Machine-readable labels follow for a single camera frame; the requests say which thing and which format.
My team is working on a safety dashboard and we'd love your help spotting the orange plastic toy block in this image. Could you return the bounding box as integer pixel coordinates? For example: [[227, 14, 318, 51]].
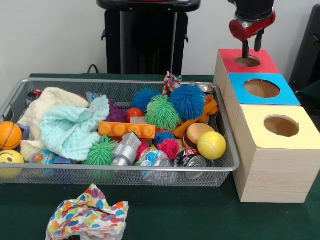
[[173, 95, 220, 138]]

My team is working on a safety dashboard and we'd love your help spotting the dark green tablecloth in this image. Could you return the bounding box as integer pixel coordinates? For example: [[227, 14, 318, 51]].
[[0, 72, 320, 240], [297, 81, 320, 118]]

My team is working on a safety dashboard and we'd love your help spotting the clear mesh bin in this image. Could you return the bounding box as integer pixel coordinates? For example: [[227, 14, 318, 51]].
[[0, 77, 241, 188]]

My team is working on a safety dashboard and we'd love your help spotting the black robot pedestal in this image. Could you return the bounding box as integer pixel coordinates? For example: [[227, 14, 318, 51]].
[[96, 0, 202, 75]]

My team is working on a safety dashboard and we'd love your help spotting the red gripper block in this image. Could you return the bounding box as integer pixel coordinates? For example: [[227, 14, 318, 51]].
[[228, 9, 277, 59]]

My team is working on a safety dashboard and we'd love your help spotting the colourful spotted cloth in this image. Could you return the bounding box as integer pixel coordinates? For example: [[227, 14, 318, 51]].
[[45, 183, 130, 240]]

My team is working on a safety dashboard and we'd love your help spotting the wooden box with three holes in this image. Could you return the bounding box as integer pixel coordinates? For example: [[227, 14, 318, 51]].
[[213, 48, 320, 204]]

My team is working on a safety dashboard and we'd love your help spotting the orange basketball toy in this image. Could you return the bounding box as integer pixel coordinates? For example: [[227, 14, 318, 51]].
[[0, 121, 23, 151]]

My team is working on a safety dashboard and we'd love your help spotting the blue spiky rubber ball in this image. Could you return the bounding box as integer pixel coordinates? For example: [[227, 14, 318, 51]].
[[169, 85, 207, 121]]

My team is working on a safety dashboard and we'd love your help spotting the yellow tennis ball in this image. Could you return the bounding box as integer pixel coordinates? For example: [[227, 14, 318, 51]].
[[197, 131, 227, 161]]

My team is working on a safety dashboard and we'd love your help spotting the mint green waffle cloth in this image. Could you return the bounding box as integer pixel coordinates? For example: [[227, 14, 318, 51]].
[[39, 94, 111, 161]]

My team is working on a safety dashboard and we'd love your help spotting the black upright panel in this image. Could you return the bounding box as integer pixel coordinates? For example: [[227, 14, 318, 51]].
[[288, 4, 320, 87]]

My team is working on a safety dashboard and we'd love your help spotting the silver plastic toy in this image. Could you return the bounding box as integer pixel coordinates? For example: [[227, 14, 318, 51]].
[[111, 132, 143, 167]]

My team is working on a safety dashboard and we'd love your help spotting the yellow smiley ball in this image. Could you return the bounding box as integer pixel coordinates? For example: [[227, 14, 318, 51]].
[[0, 149, 25, 180]]

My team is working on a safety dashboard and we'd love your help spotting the green spiky rubber ball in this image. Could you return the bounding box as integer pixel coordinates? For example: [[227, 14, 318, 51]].
[[144, 94, 182, 131], [81, 136, 119, 166]]

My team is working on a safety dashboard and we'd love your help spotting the cream waffle cloth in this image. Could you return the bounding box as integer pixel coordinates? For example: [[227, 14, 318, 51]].
[[17, 87, 90, 161]]

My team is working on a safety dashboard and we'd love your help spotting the orange studded building brick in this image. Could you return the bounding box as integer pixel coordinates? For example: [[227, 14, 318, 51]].
[[98, 121, 156, 139]]

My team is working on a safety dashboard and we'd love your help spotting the toy hamburger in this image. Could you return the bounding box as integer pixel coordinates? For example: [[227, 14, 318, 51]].
[[182, 122, 216, 151]]

